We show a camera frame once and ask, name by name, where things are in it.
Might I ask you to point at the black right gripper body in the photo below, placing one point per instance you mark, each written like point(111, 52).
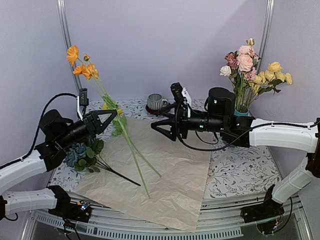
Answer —
point(212, 124)

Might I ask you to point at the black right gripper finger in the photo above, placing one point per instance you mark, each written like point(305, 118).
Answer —
point(168, 111)
point(169, 133)

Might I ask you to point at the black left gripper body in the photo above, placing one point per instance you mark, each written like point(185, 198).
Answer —
point(68, 138)

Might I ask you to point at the yellow poppy stem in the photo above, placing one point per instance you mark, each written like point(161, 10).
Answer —
point(120, 124)

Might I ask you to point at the teal vase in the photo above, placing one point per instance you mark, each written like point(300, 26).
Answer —
point(241, 114)

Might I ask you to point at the cream wrapping paper sheet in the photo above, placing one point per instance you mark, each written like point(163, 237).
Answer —
point(165, 185)

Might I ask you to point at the orange poppy stem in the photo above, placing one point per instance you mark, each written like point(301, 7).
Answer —
point(88, 70)

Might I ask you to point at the white and mauve rose stem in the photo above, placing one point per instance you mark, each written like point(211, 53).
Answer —
point(237, 78)

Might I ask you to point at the yellow rose stem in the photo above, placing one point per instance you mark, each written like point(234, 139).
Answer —
point(266, 81)

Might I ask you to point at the large pink peony stem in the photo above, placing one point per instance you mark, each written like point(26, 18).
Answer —
point(247, 75)

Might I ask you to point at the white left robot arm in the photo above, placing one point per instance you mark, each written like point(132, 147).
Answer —
point(16, 196)

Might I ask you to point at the dark red saucer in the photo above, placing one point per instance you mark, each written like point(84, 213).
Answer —
point(154, 109)

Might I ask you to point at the striped cup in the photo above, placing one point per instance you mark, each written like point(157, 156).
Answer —
point(156, 98)

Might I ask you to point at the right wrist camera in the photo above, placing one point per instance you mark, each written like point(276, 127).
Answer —
point(181, 95)

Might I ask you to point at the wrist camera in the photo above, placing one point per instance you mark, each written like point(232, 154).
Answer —
point(181, 95)
point(82, 102)

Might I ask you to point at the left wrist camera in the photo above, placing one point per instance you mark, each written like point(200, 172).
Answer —
point(82, 102)

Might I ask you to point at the aluminium table front rail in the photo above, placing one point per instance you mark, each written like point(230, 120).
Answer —
point(219, 219)

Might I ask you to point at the right aluminium frame post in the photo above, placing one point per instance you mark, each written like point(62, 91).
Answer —
point(265, 33)

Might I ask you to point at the aluminium frame post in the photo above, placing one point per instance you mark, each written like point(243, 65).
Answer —
point(265, 33)
point(62, 14)

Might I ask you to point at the left aluminium frame post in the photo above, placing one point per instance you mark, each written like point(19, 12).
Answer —
point(62, 14)

